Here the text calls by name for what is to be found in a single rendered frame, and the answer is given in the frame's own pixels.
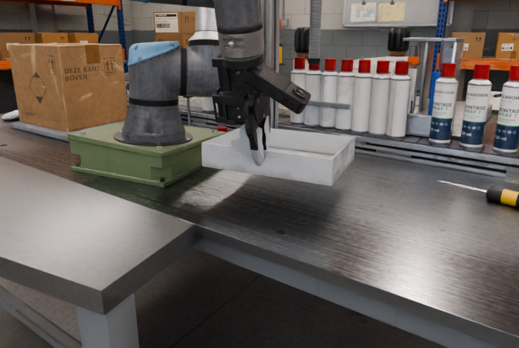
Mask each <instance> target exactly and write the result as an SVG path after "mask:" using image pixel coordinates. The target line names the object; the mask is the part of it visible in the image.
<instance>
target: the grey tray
mask: <svg viewBox="0 0 519 348"><path fill-rule="evenodd" d="M239 132H240V128H238V129H235V130H232V131H230V132H228V133H224V134H223V135H220V136H217V137H214V138H212V139H210V140H207V141H205V142H202V166H203V167H212V168H218V169H223V170H228V171H238V172H243V173H248V174H258V175H263V176H268V177H278V178H283V179H289V180H294V181H303V182H309V183H315V184H324V185H329V186H331V185H332V184H333V183H334V182H335V181H336V180H337V179H338V177H339V176H340V175H341V173H342V172H343V171H344V170H345V169H346V167H347V166H348V165H349V164H350V163H351V162H352V161H353V160H354V146H355V137H348V136H340V135H332V134H325V133H310V132H302V131H295V130H280V129H272V128H270V141H269V146H268V150H263V153H264V157H265V158H264V160H263V162H262V164H261V165H260V166H257V165H256V164H255V162H254V160H253V158H252V156H250V155H248V154H244V153H242V152H239V151H237V150H234V149H233V148H232V146H231V141H232V140H233V139H236V138H237V137H239Z"/></svg>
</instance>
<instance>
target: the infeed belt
mask: <svg viewBox="0 0 519 348"><path fill-rule="evenodd" d="M178 108H179V110H184V111H188V109H187V105H181V104H179V105H178ZM191 112H196V113H206V114H211V115H215V112H203V111H202V107H199V106H191ZM278 124H281V125H286V126H292V127H302V128H307V129H313V130H323V131H329V132H335V133H345V134H350V135H356V136H361V137H371V138H377V139H383V140H393V141H398V142H404V143H410V144H420V145H426V146H431V147H441V148H446V149H452V150H462V151H468V152H474V153H479V154H489V155H495V156H501V157H510V158H516V159H519V150H517V153H516V154H500V153H497V152H495V151H493V150H492V149H493V146H488V145H482V148H481V149H476V150H474V149H466V148H463V147H460V142H459V141H453V140H451V141H450V143H449V144H446V145H439V144H432V143H430V142H429V137H419V136H413V135H410V136H409V135H407V134H406V135H405V137H404V138H391V137H387V136H385V135H384V136H375V135H371V134H369V133H354V132H351V130H348V131H342V130H335V129H334V128H332V129H326V128H321V127H319V126H318V127H308V126H305V125H304V124H292V123H290V119H286V118H280V117H278Z"/></svg>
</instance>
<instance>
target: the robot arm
mask: <svg viewBox="0 0 519 348"><path fill-rule="evenodd" d="M130 1H136V2H143V3H145V4H147V3H149V2H150V3H160V4H169V5H185V6H192V7H195V34H194V35H193V36H192V37H191V38H190V39H189V40H188V48H185V47H179V46H180V44H179V41H167V42H145V43H136V44H133V45H132V46H131V47H130V48H129V59H128V64H127V65H128V73H129V108H128V111H127V115H126V118H125V121H124V125H123V127H122V137H123V138H124V139H127V140H132V141H136V142H143V143H167V142H173V141H178V140H182V139H184V138H185V128H184V127H183V124H182V120H181V114H180V112H179V108H178V97H179V96H198V97H212V102H213V106H214V112H215V122H216V123H225V124H226V125H234V126H236V125H237V124H238V123H244V124H243V125H242V126H241V127H240V132H239V137H237V138H236V139H233V140H232V141H231V146H232V148H233V149H234V150H237V151H239V152H242V153H244V154H248V155H250V156H252V158H253V160H254V162H255V164H256V165H257V166H260V165H261V164H262V162H263V160H264V158H265V157H264V153H263V150H268V146H269V141H270V124H271V109H270V97H271V98H272V99H274V100H275V101H277V102H278V103H280V104H282V105H283V106H285V107H286V108H288V109H289V110H291V111H293V112H294V113H296V114H300V113H302V111H303V110H304V108H305V107H306V105H307V104H308V102H309V100H310V93H308V92H307V91H306V90H304V89H302V88H301V87H299V86H298V85H296V84H295V83H293V82H291V81H289V80H288V79H287V78H285V77H284V76H281V75H280V74H279V73H277V72H276V71H274V70H272V69H271V68H270V67H268V66H266V65H264V64H263V63H264V55H263V52H264V50H265V49H264V38H263V20H262V9H261V0H130ZM216 103H217V106H218V111H219V116H217V110H216Z"/></svg>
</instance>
